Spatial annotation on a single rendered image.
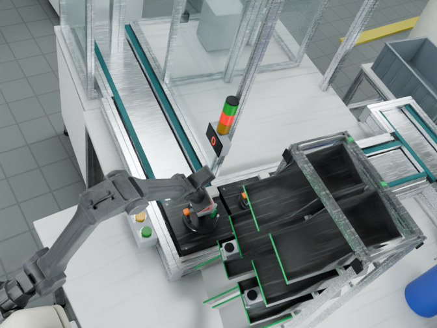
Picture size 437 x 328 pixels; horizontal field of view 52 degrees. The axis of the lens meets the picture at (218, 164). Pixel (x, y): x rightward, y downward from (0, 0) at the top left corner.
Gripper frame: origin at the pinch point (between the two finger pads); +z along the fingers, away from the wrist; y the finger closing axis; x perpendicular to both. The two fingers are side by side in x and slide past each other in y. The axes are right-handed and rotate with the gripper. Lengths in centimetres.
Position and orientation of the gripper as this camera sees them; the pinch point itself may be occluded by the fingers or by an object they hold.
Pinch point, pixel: (206, 203)
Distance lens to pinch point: 165.6
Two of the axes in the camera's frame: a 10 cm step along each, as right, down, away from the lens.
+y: -4.1, -7.7, 4.8
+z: 3.4, 3.6, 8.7
